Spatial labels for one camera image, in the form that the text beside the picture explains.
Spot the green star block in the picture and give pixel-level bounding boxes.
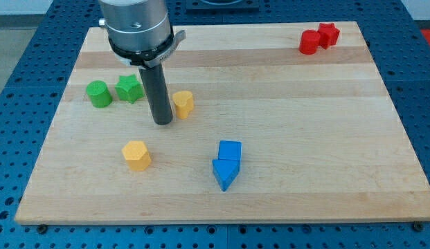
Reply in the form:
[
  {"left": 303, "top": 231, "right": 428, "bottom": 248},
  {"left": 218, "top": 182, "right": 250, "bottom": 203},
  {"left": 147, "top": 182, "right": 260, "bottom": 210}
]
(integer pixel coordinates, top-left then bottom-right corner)
[{"left": 115, "top": 74, "right": 145, "bottom": 104}]

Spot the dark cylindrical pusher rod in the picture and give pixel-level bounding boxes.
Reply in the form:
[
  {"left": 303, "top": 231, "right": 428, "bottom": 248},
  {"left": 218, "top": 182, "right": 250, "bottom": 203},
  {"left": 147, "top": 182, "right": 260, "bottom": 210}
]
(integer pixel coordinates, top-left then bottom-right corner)
[{"left": 139, "top": 64, "right": 173, "bottom": 125}]

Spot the yellow heart block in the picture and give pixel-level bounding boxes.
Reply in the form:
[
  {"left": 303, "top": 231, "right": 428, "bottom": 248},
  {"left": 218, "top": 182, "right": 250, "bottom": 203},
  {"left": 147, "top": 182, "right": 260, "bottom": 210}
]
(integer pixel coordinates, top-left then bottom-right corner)
[{"left": 172, "top": 91, "right": 195, "bottom": 120}]

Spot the blue triangle block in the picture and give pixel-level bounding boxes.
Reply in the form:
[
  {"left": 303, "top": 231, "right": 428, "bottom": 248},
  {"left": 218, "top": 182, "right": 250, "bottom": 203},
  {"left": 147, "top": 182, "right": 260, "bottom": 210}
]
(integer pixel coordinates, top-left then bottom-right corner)
[{"left": 212, "top": 159, "right": 240, "bottom": 192}]

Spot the blue cube block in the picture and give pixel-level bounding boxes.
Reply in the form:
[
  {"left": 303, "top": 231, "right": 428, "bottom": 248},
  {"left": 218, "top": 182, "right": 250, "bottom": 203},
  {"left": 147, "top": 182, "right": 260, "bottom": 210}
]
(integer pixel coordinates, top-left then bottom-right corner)
[{"left": 218, "top": 140, "right": 242, "bottom": 161}]

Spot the red star block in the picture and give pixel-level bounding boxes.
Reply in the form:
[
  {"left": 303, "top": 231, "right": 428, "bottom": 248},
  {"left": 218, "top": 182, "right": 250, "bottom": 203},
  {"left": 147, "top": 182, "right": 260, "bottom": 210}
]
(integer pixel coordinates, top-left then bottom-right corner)
[{"left": 317, "top": 23, "right": 340, "bottom": 49}]

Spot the yellow hexagon block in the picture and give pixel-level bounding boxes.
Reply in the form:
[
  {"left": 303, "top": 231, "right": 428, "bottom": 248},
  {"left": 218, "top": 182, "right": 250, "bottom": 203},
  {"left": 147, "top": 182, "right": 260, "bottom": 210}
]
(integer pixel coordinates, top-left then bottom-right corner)
[{"left": 121, "top": 140, "right": 152, "bottom": 172}]

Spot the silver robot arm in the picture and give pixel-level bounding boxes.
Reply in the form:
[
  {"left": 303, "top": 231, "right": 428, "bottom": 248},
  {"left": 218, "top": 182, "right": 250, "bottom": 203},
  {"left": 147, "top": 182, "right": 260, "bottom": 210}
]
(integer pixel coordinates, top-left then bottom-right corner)
[{"left": 98, "top": 0, "right": 186, "bottom": 69}]

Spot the green cylinder block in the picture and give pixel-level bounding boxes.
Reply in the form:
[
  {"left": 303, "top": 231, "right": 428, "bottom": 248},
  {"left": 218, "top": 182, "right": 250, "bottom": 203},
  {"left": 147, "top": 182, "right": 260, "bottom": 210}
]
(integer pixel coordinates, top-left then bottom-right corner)
[{"left": 86, "top": 80, "right": 113, "bottom": 108}]

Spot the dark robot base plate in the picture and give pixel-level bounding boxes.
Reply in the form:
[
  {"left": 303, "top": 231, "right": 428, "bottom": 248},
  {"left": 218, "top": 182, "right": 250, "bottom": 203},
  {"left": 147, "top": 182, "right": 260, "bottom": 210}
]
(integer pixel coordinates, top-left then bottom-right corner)
[{"left": 185, "top": 0, "right": 260, "bottom": 12}]

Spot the red cylinder block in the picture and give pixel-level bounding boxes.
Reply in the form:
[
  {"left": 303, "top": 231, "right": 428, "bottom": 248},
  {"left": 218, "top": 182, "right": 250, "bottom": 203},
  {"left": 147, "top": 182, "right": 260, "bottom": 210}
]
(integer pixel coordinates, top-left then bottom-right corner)
[{"left": 298, "top": 30, "right": 321, "bottom": 55}]

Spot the wooden board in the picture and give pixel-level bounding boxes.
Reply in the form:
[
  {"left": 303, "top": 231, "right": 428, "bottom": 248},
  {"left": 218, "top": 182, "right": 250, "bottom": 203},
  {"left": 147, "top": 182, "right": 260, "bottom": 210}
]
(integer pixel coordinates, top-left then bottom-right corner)
[{"left": 15, "top": 21, "right": 430, "bottom": 225}]

